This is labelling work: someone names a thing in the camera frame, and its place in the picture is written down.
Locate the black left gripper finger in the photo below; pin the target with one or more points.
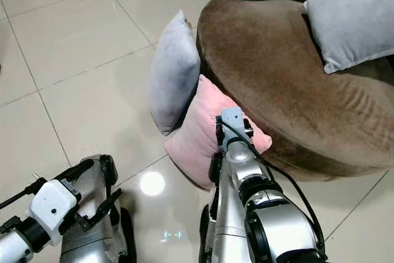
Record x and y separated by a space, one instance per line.
104 206
109 167

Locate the pink pillow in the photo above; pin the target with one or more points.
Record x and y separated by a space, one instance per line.
194 137

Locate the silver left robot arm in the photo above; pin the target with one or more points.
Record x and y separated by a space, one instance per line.
15 244

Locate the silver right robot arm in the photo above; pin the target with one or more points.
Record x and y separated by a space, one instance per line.
277 232

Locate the grey pillow with dark smudges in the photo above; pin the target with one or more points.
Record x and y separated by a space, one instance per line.
173 78

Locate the brown velvet round sofa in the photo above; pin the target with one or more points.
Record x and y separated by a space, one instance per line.
283 90

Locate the grey pillow with clean cover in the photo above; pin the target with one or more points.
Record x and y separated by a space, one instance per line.
354 23

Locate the silver left robot leg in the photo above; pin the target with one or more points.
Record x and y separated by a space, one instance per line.
98 244

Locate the silver robot leg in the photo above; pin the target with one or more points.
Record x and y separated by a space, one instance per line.
228 220
98 244

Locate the silver right robot leg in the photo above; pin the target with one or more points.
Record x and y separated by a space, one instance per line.
228 220

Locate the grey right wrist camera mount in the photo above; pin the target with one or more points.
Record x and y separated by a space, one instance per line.
233 122

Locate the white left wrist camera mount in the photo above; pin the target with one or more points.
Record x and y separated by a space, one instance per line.
54 204

